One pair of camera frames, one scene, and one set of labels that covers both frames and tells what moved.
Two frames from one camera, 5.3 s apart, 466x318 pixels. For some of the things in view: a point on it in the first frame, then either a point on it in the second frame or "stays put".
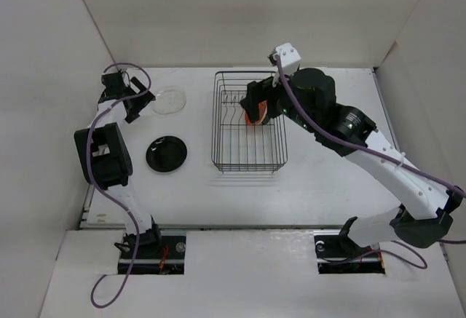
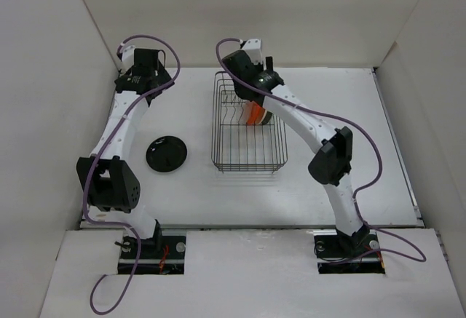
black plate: x=167 y=153 stays put
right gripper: x=255 y=91 → x=269 y=63
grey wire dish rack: x=236 y=145 stays put
